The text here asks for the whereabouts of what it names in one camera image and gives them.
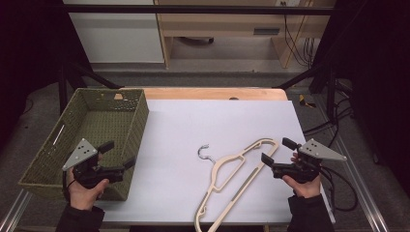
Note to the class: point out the cream clothes hanger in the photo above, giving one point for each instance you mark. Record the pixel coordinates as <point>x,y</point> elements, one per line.
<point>247,185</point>

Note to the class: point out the yellow and black tool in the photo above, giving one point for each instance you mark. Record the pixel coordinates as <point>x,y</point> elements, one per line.
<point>304,101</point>

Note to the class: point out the light wooden desk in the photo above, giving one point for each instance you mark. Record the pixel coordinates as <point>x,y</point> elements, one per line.
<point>219,24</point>

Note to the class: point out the white cabinet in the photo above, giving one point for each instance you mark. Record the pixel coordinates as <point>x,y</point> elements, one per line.
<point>116,38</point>

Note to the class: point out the black metal stand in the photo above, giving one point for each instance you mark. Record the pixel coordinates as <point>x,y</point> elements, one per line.
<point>87,75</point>
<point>330,93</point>

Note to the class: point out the black curtain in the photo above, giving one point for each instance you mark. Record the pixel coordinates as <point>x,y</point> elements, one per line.
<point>380,64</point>
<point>29,48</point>

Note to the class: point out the person's right hand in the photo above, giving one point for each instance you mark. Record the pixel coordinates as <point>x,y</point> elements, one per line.
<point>306,190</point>

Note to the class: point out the black metal frame bar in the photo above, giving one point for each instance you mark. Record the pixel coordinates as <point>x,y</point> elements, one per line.
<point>193,9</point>

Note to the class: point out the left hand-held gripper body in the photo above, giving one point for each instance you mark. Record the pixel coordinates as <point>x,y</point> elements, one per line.
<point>87,175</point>

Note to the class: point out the green woven basket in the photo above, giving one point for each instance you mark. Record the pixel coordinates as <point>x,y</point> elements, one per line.
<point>96,122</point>

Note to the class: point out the person's left hand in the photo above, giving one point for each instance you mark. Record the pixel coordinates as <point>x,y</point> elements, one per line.
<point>83,196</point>

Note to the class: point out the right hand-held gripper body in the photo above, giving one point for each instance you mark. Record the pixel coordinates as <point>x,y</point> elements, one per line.
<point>299,170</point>

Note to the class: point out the office chair base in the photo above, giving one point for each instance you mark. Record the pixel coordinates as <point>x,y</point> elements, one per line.
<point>199,41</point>

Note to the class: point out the aluminium frame rail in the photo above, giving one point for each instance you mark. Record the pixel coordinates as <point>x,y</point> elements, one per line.
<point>14,212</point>
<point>361,187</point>

